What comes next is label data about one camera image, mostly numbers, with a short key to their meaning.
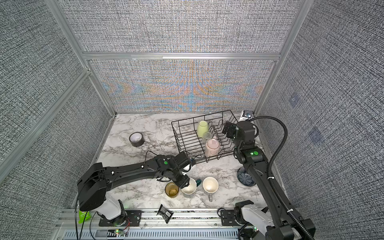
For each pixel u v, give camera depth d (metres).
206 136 0.98
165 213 0.73
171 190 0.82
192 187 0.77
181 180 0.70
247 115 0.61
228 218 0.73
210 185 0.82
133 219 0.73
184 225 0.73
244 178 0.86
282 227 0.37
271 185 0.44
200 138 1.01
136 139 1.03
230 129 0.65
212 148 0.83
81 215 0.74
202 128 0.97
